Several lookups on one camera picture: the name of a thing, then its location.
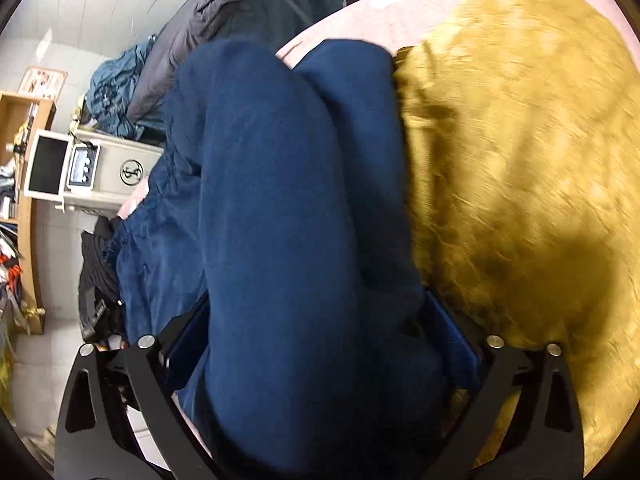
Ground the white framed monitor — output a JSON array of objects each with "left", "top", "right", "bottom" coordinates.
[{"left": 23, "top": 129, "right": 74, "bottom": 201}]

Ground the pink bed sheet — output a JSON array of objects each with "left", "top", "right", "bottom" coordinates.
[{"left": 116, "top": 0, "right": 640, "bottom": 461}]

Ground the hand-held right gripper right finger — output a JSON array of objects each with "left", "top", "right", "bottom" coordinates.
[{"left": 419, "top": 287, "right": 587, "bottom": 480}]

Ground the beige appliance with control panel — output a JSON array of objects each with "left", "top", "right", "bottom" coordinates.
[{"left": 55, "top": 127, "right": 166, "bottom": 218}]

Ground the wall poster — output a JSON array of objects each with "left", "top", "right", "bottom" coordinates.
[{"left": 17, "top": 66, "right": 68, "bottom": 102}]

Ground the wooden shelf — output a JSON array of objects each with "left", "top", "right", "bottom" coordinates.
[{"left": 0, "top": 90, "right": 57, "bottom": 336}]

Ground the yellow plush blanket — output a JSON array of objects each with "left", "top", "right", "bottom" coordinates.
[{"left": 392, "top": 0, "right": 640, "bottom": 480}]

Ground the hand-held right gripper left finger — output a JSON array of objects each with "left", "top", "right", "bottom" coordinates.
[{"left": 52, "top": 292, "right": 223, "bottom": 480}]

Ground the teal blue cloth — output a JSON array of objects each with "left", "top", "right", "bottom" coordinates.
[{"left": 82, "top": 35, "right": 168, "bottom": 142}]

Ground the black bag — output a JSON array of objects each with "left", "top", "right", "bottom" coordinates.
[{"left": 76, "top": 216, "right": 132, "bottom": 348}]

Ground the grey cloth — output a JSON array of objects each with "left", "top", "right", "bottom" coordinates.
[{"left": 127, "top": 0, "right": 283, "bottom": 122}]

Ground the navy blue jacket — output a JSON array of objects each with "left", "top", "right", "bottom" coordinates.
[{"left": 115, "top": 39, "right": 482, "bottom": 480}]

